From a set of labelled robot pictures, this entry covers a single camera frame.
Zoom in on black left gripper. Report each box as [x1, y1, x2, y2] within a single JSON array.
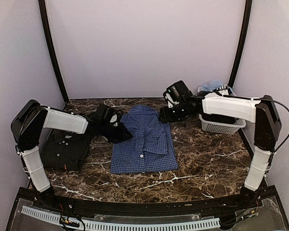
[[99, 121, 132, 142]]

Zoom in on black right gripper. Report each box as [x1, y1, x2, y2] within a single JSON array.
[[159, 102, 188, 124]]

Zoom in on blue checkered long sleeve shirt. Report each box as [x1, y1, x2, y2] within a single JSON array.
[[110, 105, 178, 174]]

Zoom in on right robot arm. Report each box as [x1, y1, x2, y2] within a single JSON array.
[[159, 90, 289, 209]]

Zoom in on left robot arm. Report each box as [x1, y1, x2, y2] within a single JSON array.
[[11, 100, 132, 210]]

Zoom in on white plastic laundry basket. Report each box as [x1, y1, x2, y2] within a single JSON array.
[[199, 115, 246, 135]]

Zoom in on folded black striped shirt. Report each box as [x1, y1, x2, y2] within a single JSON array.
[[40, 130, 92, 171]]

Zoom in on light blue shirt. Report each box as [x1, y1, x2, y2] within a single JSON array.
[[199, 79, 226, 91]]

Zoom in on black white plaid shirt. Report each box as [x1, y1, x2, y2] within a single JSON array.
[[213, 84, 233, 95]]

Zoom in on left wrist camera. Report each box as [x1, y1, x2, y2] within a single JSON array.
[[96, 104, 117, 123]]

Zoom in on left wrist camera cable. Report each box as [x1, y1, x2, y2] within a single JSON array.
[[110, 110, 123, 127]]

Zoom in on white slotted cable duct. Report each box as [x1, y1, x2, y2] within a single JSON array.
[[21, 205, 220, 231]]

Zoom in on black front rail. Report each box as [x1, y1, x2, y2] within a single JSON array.
[[16, 187, 277, 218]]

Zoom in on right black corner post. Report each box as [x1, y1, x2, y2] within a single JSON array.
[[228, 0, 252, 88]]

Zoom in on black corner post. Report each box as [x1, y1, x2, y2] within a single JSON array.
[[38, 0, 69, 104], [228, 0, 252, 88]]

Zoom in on left black corner post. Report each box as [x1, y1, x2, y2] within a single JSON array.
[[38, 0, 69, 104]]

